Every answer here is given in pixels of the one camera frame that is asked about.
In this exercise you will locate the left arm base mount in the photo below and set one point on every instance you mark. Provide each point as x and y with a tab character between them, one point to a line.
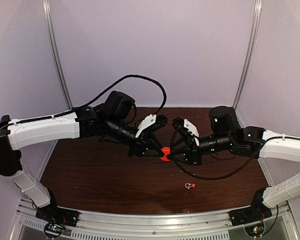
57	218

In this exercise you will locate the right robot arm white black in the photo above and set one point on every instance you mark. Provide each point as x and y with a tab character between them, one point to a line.
227	135

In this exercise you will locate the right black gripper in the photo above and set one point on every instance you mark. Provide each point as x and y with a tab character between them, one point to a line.
190	148

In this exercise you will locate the left aluminium frame post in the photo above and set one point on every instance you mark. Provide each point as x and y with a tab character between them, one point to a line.
55	53

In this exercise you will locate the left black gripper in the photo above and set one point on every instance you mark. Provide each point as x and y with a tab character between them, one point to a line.
144	142

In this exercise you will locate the purple earbud with red hook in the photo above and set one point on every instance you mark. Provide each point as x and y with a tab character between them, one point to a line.
189	185

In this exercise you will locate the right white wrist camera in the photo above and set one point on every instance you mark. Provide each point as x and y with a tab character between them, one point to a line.
192	130

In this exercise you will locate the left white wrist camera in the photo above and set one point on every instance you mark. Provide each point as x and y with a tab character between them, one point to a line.
148	121

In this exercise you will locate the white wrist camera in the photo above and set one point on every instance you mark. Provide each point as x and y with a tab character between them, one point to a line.
192	130
148	121

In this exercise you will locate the front aluminium rail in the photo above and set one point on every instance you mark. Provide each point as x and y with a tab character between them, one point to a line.
215	225

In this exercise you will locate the aluminium frame post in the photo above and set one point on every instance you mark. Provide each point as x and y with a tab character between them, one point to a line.
253	36
55	53

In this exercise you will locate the right aluminium frame post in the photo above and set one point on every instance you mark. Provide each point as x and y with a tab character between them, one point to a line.
253	36

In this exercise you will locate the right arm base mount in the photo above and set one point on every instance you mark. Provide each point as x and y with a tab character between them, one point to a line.
252	217

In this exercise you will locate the red earbud charging case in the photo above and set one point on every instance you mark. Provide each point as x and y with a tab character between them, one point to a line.
166	151

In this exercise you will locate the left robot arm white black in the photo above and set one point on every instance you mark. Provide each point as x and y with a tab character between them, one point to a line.
105	119

